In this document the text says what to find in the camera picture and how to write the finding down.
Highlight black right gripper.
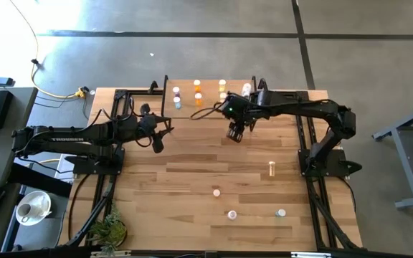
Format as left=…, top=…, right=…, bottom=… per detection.
left=223, top=92, right=261, bottom=143

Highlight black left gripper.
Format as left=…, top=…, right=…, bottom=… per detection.
left=127, top=113, right=174, bottom=139

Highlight wooden shelf black metal legs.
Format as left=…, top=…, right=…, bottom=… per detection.
left=161, top=75, right=261, bottom=132

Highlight white paper sheet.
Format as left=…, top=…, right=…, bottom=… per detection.
left=54, top=157, right=80, bottom=182

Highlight green potted plant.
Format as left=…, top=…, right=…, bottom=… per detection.
left=86, top=204, right=128, bottom=256

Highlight white cup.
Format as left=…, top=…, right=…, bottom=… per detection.
left=16, top=202, right=32, bottom=219

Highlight grey metal stand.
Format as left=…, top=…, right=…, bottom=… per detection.
left=372, top=100, right=413, bottom=211

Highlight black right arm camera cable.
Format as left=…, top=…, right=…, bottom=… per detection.
left=190, top=101, right=227, bottom=120

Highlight black aluminium table frame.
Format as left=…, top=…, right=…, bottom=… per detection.
left=62, top=87, right=364, bottom=252

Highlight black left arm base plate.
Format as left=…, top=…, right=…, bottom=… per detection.
left=65, top=153, right=125, bottom=176

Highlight long yellow power cable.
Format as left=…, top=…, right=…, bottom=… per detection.
left=8, top=0, right=87, bottom=100

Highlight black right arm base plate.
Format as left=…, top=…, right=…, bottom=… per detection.
left=298, top=148, right=364, bottom=178

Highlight short yellow cable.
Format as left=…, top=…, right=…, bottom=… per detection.
left=25, top=157, right=61, bottom=168

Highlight silver metal bracket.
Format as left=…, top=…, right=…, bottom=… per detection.
left=290, top=252, right=333, bottom=258
left=90, top=249, right=132, bottom=257

